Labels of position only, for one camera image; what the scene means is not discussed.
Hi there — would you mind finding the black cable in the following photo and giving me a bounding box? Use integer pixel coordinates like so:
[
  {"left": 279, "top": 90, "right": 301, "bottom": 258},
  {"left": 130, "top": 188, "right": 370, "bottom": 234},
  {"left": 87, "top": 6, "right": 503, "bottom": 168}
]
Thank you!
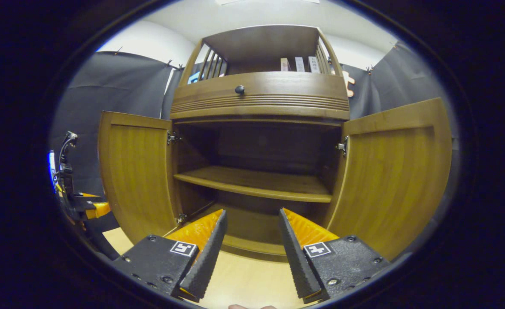
[{"left": 59, "top": 131, "right": 79, "bottom": 166}]

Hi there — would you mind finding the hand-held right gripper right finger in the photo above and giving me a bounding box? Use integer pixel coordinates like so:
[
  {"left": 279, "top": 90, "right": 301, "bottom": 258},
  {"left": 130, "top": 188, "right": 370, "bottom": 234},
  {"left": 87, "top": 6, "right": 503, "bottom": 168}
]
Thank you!
[{"left": 277, "top": 208, "right": 394, "bottom": 305}]

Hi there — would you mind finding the black backdrop cloth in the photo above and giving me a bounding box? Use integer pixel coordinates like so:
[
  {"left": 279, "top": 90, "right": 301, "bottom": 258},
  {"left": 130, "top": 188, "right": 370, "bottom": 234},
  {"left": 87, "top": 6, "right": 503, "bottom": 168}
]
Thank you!
[{"left": 49, "top": 41, "right": 459, "bottom": 241}]

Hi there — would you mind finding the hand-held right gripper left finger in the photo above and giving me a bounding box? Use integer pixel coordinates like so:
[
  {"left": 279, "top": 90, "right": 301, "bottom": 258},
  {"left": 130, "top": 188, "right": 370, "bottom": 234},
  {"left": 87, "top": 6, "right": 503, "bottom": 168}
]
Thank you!
[{"left": 112, "top": 209, "right": 228, "bottom": 303}]

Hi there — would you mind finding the wooden drawer front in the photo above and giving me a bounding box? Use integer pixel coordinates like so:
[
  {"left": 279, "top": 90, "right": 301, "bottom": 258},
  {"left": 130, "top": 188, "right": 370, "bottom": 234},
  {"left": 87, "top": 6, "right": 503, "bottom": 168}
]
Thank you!
[{"left": 170, "top": 71, "right": 350, "bottom": 121}]

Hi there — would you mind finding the wooden shoe cabinet door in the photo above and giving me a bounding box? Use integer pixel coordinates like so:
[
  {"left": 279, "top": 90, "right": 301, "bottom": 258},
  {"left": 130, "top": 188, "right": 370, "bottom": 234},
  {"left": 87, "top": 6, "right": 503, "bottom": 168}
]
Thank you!
[
  {"left": 98, "top": 111, "right": 180, "bottom": 244},
  {"left": 325, "top": 97, "right": 453, "bottom": 261}
]

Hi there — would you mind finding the large ceiling light panel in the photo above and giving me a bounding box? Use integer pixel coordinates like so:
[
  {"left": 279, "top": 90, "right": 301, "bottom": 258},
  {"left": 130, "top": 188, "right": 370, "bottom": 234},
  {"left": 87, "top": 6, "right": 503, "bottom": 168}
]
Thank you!
[{"left": 216, "top": 0, "right": 320, "bottom": 6}]

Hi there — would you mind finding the wooden double-door shoe cabinet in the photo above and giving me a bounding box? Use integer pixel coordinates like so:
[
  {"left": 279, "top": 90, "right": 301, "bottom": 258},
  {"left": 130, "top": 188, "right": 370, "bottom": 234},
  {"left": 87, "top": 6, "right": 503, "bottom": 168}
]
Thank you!
[{"left": 98, "top": 24, "right": 453, "bottom": 262}]

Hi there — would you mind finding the wooden inner shelf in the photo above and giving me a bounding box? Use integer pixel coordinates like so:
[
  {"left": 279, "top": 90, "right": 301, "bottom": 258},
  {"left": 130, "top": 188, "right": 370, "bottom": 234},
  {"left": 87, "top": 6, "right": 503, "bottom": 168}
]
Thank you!
[{"left": 174, "top": 166, "right": 333, "bottom": 203}]

